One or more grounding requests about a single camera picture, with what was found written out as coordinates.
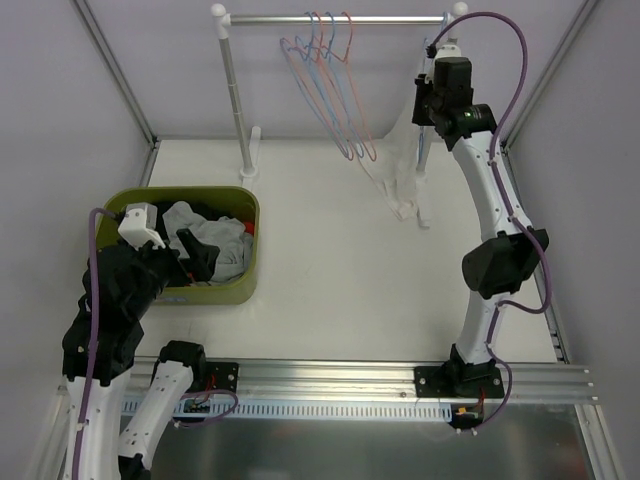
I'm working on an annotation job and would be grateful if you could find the white tank top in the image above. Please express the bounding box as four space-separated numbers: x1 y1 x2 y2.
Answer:
361 93 435 229

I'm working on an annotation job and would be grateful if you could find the grey tank top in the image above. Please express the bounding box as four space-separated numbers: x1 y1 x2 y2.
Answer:
158 212 254 285

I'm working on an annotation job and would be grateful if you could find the red tank top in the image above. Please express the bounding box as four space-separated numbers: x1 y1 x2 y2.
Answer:
243 221 257 236

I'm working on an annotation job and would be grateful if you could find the light blue wire hanger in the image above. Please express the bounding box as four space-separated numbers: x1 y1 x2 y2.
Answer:
279 12 354 159

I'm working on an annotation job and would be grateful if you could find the black tank top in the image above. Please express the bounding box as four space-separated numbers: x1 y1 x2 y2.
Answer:
153 200 234 221

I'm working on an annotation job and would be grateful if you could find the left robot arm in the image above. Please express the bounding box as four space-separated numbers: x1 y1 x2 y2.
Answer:
62 241 212 479

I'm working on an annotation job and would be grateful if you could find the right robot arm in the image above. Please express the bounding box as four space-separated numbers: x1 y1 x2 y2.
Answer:
412 57 549 399

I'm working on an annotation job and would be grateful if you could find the light blue hanger rack end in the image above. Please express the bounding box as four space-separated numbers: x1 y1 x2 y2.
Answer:
417 12 451 174

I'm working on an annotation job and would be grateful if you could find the olive green plastic basket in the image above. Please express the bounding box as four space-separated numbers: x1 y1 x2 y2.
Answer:
105 186 260 305

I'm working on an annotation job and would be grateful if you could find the white and silver clothes rack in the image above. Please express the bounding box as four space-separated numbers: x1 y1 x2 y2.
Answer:
210 1 470 230

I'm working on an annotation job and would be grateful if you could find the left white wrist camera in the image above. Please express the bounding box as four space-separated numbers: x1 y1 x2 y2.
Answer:
117 202 166 250

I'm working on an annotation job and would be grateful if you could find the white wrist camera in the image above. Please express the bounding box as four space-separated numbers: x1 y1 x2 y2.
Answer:
117 202 166 250
425 42 461 83

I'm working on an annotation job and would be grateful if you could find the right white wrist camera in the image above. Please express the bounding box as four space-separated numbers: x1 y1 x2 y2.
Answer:
425 42 461 83

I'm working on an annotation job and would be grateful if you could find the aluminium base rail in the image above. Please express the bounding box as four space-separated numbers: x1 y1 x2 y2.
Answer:
57 355 599 401

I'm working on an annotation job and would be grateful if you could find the white slotted cable duct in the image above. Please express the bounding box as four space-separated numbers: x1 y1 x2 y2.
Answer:
122 397 454 422

